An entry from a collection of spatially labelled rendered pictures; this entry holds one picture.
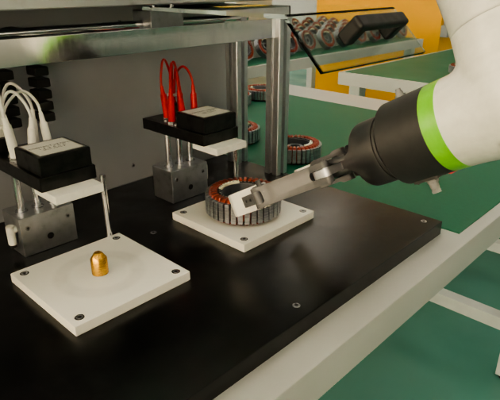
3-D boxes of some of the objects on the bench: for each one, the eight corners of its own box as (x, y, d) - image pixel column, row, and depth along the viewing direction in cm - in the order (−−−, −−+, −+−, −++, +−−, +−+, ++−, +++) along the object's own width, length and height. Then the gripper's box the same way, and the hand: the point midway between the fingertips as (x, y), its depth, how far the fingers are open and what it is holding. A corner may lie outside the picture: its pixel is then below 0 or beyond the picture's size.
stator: (296, 210, 78) (297, 187, 77) (244, 235, 71) (244, 209, 69) (243, 191, 85) (242, 170, 84) (190, 211, 78) (189, 188, 76)
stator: (259, 161, 109) (259, 144, 108) (280, 147, 118) (281, 131, 117) (310, 169, 105) (311, 151, 103) (328, 153, 114) (328, 136, 112)
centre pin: (112, 271, 62) (109, 251, 61) (97, 278, 60) (94, 258, 59) (102, 266, 63) (100, 246, 62) (88, 272, 62) (86, 251, 61)
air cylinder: (78, 239, 72) (73, 201, 70) (25, 258, 67) (18, 219, 65) (60, 228, 75) (55, 192, 73) (9, 245, 71) (1, 208, 68)
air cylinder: (208, 191, 88) (207, 160, 86) (173, 204, 83) (171, 171, 81) (189, 183, 92) (187, 154, 89) (154, 195, 87) (151, 164, 84)
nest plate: (313, 217, 79) (313, 210, 78) (244, 252, 69) (244, 244, 68) (242, 192, 88) (242, 185, 88) (172, 219, 78) (171, 212, 78)
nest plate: (190, 279, 62) (190, 271, 62) (76, 336, 52) (75, 327, 52) (120, 240, 72) (118, 232, 71) (11, 282, 62) (9, 273, 61)
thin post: (118, 243, 71) (111, 174, 67) (108, 248, 70) (100, 177, 66) (112, 240, 72) (104, 171, 68) (101, 244, 71) (93, 175, 67)
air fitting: (20, 246, 67) (16, 225, 66) (11, 249, 67) (7, 228, 65) (17, 244, 68) (12, 223, 67) (7, 247, 67) (3, 225, 66)
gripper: (343, 209, 49) (211, 247, 65) (457, 151, 65) (329, 192, 81) (313, 135, 48) (189, 190, 64) (436, 95, 65) (312, 148, 81)
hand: (273, 190), depth 72 cm, fingers open, 13 cm apart
